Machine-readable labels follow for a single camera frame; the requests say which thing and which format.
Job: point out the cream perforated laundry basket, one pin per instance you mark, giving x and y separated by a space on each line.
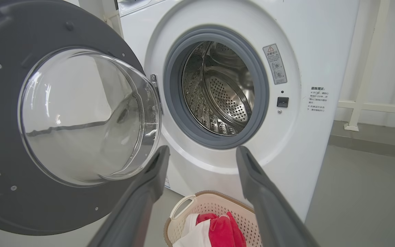
214 206

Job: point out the red cloth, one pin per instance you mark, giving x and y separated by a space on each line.
221 231

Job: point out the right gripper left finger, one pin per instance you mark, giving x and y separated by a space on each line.
135 209

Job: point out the white front-load washing machine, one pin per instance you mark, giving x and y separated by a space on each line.
303 137

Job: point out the washing machine glass door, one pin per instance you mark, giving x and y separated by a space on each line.
2 103

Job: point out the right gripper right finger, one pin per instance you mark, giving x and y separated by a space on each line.
269 209

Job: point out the cream metal railing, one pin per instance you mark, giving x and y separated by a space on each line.
365 85

